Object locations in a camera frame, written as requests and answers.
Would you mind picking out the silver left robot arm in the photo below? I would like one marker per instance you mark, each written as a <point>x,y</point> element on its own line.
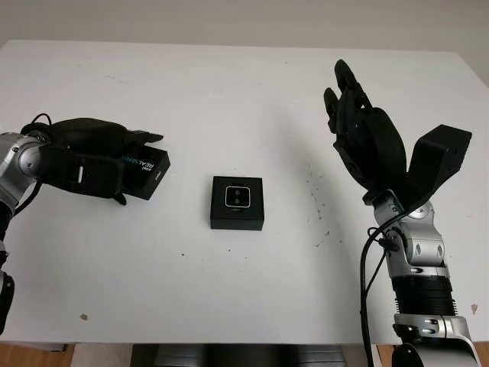
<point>15,164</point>

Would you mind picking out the black camera box base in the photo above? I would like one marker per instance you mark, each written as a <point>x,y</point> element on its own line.
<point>237,221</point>

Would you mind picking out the dark grey robot torso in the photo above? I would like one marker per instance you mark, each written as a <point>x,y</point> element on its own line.
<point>237,355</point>

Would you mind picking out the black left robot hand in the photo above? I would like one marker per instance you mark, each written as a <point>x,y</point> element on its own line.
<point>91,134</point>

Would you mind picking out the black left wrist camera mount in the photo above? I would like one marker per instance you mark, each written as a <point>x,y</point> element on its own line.
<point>91,174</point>

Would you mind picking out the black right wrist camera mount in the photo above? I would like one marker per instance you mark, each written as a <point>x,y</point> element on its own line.
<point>439,156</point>

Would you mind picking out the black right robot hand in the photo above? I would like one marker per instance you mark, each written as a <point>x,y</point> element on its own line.
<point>374,149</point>

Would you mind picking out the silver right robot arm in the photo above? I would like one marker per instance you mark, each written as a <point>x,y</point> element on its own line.
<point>424,267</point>

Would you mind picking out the black printed box lid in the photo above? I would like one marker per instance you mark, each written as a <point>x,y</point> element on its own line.
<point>151,172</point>

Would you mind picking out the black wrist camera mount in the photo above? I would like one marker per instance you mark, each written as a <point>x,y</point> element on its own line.
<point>91,174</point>
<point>439,156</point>

